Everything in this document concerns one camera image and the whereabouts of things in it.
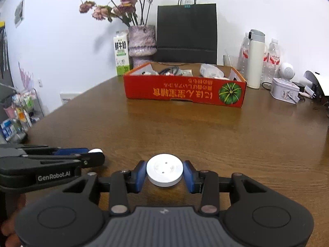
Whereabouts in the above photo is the black braided cable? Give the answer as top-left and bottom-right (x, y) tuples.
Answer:
(158, 66), (180, 77)

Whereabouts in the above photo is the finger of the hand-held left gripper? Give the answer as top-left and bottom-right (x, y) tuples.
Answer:
(26, 152), (105, 169)
(0, 145), (90, 158)

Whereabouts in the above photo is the red cardboard box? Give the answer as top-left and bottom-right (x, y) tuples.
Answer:
(123, 62), (247, 108)

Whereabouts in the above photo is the clear plastic water bottle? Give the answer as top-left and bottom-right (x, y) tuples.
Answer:
(238, 33), (250, 78)
(262, 38), (281, 84)

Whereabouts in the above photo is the white charger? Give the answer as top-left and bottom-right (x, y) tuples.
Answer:
(305, 85), (318, 100)

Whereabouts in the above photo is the white thermos bottle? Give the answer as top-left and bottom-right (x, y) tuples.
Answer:
(246, 29), (265, 89)

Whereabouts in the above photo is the black paper bag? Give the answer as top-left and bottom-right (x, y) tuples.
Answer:
(154, 0), (218, 65)

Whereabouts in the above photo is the wall photo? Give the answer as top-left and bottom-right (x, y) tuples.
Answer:
(14, 0), (26, 29)

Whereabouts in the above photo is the white round disc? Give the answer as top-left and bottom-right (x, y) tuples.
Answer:
(146, 154), (184, 187)

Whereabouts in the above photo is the clear glass cup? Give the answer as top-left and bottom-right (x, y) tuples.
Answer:
(223, 54), (241, 70)

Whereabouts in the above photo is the person's left hand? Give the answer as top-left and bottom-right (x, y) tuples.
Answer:
(0, 194), (26, 240)

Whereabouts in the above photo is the shelf of assorted packets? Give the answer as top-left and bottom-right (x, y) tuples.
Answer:
(0, 90), (40, 142)

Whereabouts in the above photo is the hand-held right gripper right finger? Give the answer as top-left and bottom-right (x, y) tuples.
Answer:
(183, 160), (267, 216)

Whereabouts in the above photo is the white and green milk carton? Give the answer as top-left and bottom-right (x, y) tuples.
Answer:
(113, 30), (130, 77)

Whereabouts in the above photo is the brown wooden desk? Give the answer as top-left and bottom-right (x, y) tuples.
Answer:
(23, 63), (329, 237)

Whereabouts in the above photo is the dried rose bouquet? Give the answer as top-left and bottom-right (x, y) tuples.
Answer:
(79, 0), (158, 28)

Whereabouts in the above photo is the white printed tin box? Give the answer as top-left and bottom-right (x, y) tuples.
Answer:
(270, 77), (301, 105)

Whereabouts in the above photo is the white curved paper sheet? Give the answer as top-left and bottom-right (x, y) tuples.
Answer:
(303, 70), (329, 97)

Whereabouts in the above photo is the purple ceramic vase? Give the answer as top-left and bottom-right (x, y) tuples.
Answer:
(128, 25), (157, 69)

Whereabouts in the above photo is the white round speaker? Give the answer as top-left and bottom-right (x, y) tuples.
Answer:
(279, 62), (296, 81)

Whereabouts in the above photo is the metal storage rack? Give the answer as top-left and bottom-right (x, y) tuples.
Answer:
(0, 82), (46, 145)

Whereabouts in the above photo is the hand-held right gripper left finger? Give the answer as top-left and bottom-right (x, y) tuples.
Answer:
(62, 160), (147, 217)

